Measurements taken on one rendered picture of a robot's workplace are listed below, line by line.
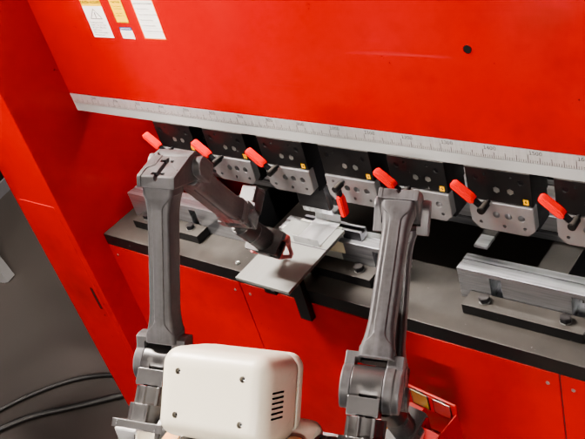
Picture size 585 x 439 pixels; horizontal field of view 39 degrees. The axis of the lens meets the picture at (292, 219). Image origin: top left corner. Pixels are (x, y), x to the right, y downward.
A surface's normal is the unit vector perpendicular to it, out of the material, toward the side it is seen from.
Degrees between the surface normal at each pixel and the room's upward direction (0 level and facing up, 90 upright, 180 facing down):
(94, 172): 90
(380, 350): 29
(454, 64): 90
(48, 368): 0
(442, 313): 0
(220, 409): 48
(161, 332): 65
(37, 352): 0
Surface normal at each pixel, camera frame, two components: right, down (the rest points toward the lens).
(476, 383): -0.57, 0.59
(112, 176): 0.78, 0.17
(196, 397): -0.44, -0.08
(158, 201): -0.28, 0.21
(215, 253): -0.25, -0.79
